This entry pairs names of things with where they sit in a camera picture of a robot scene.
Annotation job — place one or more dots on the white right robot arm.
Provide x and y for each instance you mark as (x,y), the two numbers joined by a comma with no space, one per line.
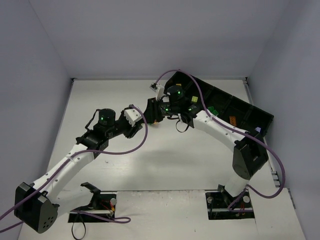
(249,154)

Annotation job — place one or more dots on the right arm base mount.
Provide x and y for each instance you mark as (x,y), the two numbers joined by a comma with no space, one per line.
(220,206)

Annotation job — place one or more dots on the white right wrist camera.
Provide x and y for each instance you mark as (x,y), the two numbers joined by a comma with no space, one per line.
(158,89)

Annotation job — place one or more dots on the black compartment sorting tray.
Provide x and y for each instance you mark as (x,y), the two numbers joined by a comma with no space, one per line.
(248,116)

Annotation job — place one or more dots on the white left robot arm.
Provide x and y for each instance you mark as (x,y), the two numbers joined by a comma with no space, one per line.
(39,203)

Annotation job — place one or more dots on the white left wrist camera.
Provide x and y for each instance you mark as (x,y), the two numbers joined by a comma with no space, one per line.
(133,115)

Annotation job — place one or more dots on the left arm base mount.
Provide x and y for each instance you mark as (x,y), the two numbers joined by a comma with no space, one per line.
(103,206)

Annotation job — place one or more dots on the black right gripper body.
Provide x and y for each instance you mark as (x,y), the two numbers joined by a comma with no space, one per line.
(152,111)

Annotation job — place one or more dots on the brown lego brick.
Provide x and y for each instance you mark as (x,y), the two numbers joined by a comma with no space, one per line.
(233,121)

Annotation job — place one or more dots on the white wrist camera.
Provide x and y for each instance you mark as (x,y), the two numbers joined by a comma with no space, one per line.
(133,115)
(158,89)

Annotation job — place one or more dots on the light green lego brick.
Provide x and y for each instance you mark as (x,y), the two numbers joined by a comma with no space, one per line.
(194,99)

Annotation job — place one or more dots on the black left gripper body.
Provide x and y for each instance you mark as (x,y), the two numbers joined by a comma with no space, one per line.
(130,131)

